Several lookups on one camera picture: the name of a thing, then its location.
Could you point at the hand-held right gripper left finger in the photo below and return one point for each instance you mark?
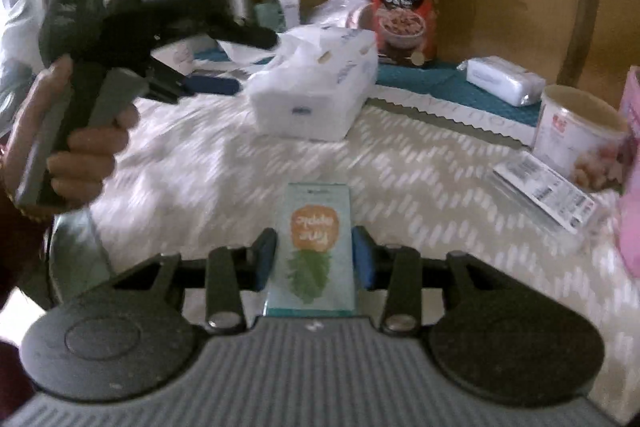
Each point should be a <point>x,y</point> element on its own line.
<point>265,257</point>

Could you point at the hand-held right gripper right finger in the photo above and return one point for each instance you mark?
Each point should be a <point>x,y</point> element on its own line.
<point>362,257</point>

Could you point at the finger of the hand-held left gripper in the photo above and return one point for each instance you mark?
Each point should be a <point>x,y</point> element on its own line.
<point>250,38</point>
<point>212,85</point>

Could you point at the teal pineapple-print packet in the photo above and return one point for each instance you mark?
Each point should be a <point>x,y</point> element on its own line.
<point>312,247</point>

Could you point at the person's left forearm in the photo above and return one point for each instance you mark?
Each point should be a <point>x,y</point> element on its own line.
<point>17,247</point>

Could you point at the person's left hand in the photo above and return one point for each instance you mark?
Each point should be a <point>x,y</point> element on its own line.
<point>90,142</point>

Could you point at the white enamel mug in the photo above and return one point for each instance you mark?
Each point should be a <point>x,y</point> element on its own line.
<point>182,54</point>

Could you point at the green and white drink carton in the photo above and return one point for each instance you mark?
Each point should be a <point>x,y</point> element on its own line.
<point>288,4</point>

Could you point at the large white tissue pack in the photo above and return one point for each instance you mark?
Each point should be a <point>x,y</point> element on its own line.
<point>315,82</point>

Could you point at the beige zigzag patterned blanket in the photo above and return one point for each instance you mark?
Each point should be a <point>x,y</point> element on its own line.
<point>200,187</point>

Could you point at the clear plastic bag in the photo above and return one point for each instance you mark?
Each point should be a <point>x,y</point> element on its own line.
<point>345,2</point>

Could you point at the red food box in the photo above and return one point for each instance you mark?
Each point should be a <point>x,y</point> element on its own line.
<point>405,2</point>

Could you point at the teal mat with lace edge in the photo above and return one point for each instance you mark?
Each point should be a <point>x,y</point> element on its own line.
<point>450,87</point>

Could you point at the clear plastic labelled package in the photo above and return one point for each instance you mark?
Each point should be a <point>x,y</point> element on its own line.
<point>545,197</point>

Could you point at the white plastic-wrapped packet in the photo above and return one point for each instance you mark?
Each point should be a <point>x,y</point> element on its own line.
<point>505,79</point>

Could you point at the pink labelled food can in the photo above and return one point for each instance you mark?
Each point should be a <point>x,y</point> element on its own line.
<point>575,132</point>

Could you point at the pink cardboard box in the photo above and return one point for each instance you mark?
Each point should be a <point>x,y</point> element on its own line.
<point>631,167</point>

